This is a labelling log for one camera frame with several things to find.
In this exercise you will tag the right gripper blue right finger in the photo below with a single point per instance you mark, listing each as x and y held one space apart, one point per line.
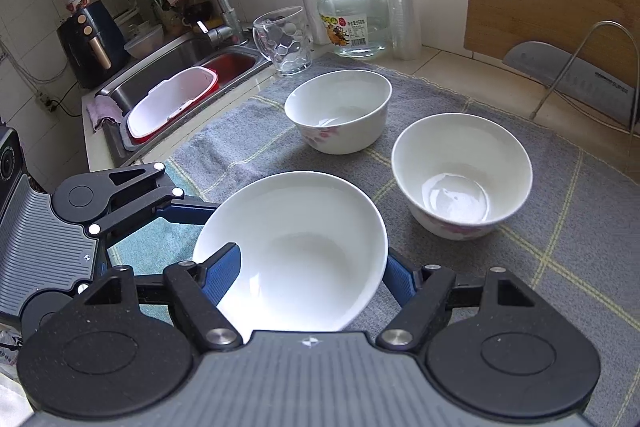
422 295

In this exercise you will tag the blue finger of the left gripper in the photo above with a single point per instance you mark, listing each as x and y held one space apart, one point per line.
189 210

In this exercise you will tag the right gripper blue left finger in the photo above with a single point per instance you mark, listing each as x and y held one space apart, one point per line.
194 291

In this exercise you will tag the plain white front bowl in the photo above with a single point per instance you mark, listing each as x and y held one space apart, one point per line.
313 253

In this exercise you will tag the white bowl pink flowers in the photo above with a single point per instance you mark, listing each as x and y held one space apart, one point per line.
461 174
342 112

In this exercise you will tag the santoku kitchen knife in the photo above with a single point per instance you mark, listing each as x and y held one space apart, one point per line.
584 82

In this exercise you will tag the red white basin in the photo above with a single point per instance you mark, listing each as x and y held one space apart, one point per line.
174 96

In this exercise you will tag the stainless steel sink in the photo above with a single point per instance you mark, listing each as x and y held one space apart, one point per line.
111 145

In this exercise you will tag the grey checked dish mat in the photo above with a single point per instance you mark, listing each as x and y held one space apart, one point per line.
575 240

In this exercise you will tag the black air fryer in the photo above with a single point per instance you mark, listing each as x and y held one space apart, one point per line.
93 44

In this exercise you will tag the clear glass mug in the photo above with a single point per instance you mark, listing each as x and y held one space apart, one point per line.
283 37

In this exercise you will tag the glass jar with label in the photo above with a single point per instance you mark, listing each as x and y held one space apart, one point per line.
356 28

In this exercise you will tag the wire cutting board stand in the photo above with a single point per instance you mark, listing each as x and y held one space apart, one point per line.
634 120

